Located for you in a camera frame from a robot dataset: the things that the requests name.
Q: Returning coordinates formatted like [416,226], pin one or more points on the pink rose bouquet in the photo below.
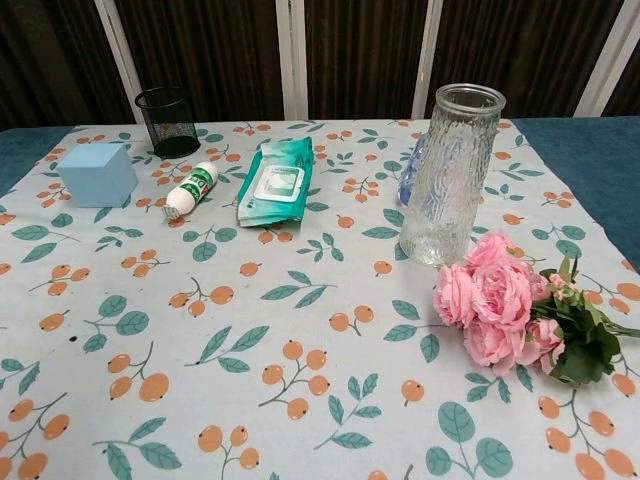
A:
[500,300]

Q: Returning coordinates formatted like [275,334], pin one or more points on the textured clear glass vase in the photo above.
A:
[450,200]

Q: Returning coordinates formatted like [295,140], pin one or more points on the teal wet wipes pack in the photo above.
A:
[275,182]

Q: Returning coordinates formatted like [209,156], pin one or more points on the fruit and leaf print tablecloth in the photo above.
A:
[280,320]

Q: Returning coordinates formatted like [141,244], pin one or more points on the clear plastic water bottle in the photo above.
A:
[411,170]

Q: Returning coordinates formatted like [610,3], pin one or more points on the small white green bottle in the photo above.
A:
[192,187]

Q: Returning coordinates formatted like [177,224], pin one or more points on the black mesh pen holder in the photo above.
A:
[169,125]

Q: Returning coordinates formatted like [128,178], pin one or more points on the light blue cube box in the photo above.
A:
[95,175]

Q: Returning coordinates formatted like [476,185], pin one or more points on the white partition frame post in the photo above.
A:
[607,65]
[291,55]
[429,50]
[120,55]

